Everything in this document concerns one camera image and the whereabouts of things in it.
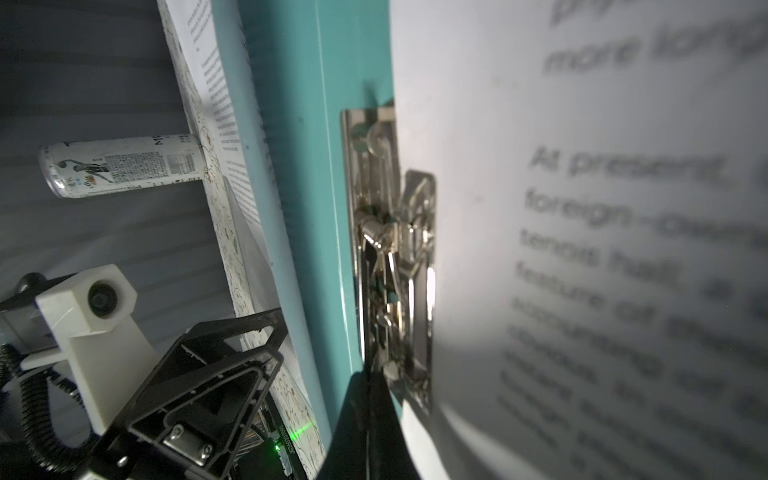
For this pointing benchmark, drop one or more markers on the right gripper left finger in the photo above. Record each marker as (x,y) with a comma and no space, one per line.
(346,458)

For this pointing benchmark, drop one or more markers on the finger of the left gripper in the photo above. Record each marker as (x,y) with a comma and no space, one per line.
(190,416)

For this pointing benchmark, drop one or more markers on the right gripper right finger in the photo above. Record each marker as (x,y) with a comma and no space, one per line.
(388,455)

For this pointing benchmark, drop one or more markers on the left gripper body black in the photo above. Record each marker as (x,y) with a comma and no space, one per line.
(250,443)

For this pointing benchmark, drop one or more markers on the printed paper sheet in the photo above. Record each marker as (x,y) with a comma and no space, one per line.
(191,36)
(601,233)

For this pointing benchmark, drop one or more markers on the teal green file folder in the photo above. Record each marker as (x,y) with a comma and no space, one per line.
(292,69)

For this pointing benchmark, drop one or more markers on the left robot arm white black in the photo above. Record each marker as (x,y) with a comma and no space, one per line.
(57,431)

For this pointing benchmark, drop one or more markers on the silver folder clip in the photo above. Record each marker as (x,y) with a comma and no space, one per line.
(392,213)

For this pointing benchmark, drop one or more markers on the silver drink can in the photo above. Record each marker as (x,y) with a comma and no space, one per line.
(82,169)

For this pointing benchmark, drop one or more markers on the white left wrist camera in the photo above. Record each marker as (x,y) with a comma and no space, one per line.
(90,318)

